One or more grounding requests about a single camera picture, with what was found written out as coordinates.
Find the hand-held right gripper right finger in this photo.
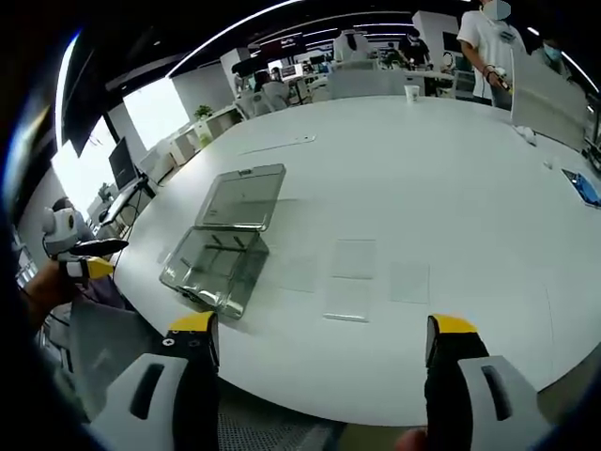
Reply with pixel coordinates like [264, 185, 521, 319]
[424, 313, 555, 451]

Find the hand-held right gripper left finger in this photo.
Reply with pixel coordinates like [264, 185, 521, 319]
[88, 310, 222, 451]

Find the clear plastic guide fixture box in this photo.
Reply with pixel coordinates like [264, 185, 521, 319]
[159, 163, 287, 321]

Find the clear plastic divider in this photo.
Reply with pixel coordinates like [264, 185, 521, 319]
[322, 276, 372, 323]
[330, 239, 378, 280]

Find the person's right hand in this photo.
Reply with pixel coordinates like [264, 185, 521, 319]
[395, 427, 430, 451]

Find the black computer monitor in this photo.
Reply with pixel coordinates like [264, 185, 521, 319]
[107, 136, 143, 190]

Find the white low cabinet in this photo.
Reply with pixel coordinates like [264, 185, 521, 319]
[167, 102, 246, 166]

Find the long clear plastic strip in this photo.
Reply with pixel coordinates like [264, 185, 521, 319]
[237, 132, 317, 157]

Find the blue flat packet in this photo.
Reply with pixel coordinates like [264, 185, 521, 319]
[561, 167, 601, 209]

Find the white upright board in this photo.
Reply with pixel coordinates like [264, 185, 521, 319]
[508, 46, 589, 152]

